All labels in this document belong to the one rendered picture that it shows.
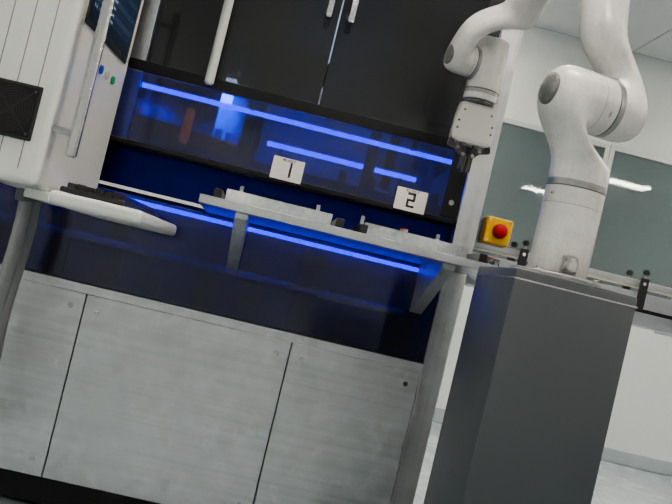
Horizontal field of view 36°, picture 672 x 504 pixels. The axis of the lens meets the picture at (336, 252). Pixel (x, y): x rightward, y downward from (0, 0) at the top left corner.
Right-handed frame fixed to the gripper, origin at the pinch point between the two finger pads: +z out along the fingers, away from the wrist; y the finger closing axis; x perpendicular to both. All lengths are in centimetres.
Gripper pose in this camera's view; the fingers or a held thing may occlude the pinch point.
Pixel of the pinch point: (464, 165)
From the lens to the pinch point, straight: 252.2
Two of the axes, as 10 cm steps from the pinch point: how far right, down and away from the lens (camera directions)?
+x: 0.8, -0.2, -10.0
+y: -9.7, -2.4, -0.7
